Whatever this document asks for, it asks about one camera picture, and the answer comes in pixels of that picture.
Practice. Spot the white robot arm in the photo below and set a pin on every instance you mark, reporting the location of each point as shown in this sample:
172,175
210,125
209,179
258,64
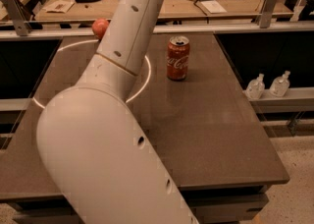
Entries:
91,144

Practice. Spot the red coke can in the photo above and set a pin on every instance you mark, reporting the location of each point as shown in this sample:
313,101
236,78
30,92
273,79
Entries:
177,58

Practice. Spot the red apple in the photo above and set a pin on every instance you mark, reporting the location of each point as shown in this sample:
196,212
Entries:
99,27

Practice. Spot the clear sanitizer bottle left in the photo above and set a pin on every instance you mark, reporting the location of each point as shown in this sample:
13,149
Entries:
255,88

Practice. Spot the clear sanitizer bottle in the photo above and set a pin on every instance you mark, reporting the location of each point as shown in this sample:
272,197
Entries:
280,85
255,88

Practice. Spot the white paper card right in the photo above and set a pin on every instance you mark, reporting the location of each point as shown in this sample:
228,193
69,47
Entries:
213,7

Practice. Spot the white paper card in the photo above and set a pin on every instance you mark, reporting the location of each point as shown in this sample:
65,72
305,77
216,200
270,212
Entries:
59,6
213,7

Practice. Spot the clear sanitizer bottle right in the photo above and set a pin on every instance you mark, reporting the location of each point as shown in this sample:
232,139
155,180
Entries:
280,85

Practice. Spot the white paper card left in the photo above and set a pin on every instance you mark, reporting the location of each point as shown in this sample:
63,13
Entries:
59,6

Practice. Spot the metal rail behind table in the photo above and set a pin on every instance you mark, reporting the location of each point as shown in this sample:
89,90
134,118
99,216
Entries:
8,35

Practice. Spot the right metal bracket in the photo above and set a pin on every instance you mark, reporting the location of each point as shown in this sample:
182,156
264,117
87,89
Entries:
265,16

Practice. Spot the metal bracket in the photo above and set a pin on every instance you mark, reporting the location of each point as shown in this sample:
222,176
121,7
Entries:
19,16
265,16

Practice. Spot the left metal bracket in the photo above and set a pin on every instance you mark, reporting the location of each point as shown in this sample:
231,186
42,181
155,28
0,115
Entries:
19,16

